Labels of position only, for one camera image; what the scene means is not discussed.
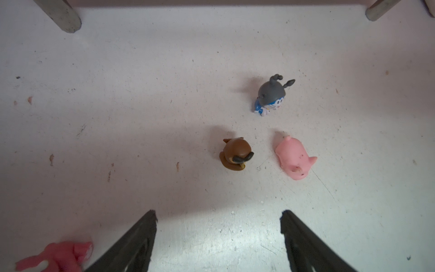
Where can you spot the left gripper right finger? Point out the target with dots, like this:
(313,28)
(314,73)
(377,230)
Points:
(306,251)

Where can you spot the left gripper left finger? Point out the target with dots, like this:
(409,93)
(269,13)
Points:
(132,252)

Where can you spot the red pink bear toy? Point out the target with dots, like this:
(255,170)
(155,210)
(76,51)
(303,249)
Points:
(66,256)

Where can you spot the pink pig toy centre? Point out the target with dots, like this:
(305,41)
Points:
(294,159)

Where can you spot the brown round toy figure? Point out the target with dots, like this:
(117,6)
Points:
(236,153)

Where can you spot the grey shark toy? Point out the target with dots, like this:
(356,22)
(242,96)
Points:
(271,95)

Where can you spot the white shelf table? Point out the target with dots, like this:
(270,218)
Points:
(68,19)

